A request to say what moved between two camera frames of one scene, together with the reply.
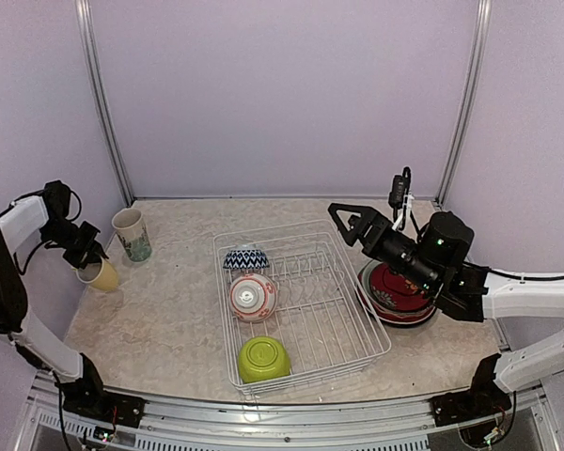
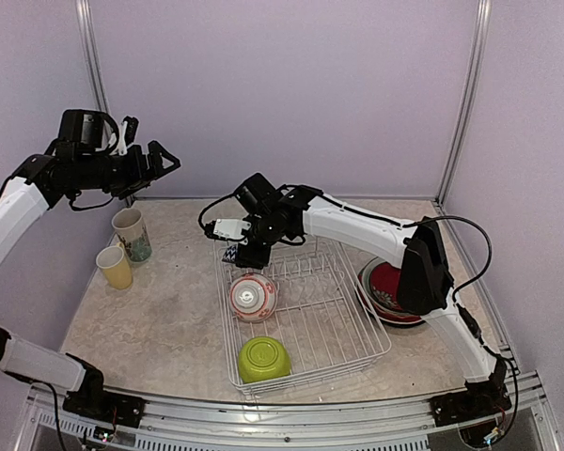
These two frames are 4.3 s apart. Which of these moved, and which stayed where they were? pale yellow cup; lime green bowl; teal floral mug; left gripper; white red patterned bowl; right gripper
Moved: left gripper; right gripper; pale yellow cup
Stayed: lime green bowl; white red patterned bowl; teal floral mug
